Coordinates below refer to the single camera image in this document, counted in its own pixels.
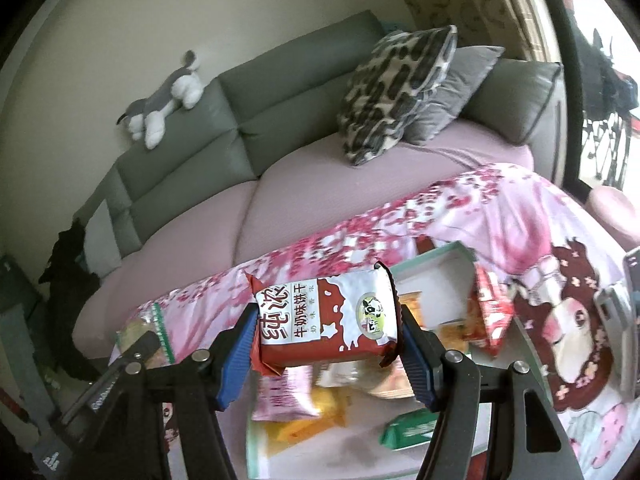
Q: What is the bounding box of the dark green biscuit packet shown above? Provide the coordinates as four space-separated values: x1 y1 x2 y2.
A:
378 408 438 451

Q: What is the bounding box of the grey sofa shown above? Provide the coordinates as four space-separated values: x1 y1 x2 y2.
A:
76 11 566 256

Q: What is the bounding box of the pink sofa seat cover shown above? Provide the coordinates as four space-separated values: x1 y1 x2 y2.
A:
72 119 534 359

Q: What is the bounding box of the purple swiss roll packet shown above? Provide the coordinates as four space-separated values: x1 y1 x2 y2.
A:
252 365 320 422

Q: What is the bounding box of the smartphone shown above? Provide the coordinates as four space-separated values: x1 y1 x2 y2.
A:
623 247 640 323

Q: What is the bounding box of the curtain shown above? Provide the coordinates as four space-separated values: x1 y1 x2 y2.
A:
405 0 552 62

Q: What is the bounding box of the round cookies clear packet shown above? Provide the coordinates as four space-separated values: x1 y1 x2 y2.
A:
116 302 176 368

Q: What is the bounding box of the black white patterned cushion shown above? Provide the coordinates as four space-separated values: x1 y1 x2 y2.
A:
337 25 458 166

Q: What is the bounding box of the grey cushion right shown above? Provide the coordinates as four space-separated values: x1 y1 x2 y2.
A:
402 46 504 146

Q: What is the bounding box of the grey white plush toy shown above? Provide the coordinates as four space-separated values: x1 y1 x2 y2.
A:
116 50 204 151

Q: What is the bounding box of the dark clothing on sofa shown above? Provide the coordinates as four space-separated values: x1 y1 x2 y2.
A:
38 219 100 382

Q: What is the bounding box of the red snack packet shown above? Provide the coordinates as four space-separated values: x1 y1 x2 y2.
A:
463 262 514 358

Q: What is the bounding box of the orange swiss roll packet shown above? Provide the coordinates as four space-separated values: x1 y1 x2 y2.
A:
369 291 426 401

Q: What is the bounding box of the brown milk biscuit packet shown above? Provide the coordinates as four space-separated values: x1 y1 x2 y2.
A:
247 262 402 377

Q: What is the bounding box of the yellow soft bread packet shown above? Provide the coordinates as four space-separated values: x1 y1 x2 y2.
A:
267 386 352 443

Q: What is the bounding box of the light grey cushion left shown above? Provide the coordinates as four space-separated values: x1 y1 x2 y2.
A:
84 200 122 280

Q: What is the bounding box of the silver device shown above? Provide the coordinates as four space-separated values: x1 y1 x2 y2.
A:
594 281 639 402

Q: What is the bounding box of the cartoon print cloth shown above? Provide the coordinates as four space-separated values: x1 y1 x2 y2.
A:
128 162 639 479

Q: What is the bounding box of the teal white box tray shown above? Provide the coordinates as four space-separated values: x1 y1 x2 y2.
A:
246 242 527 479

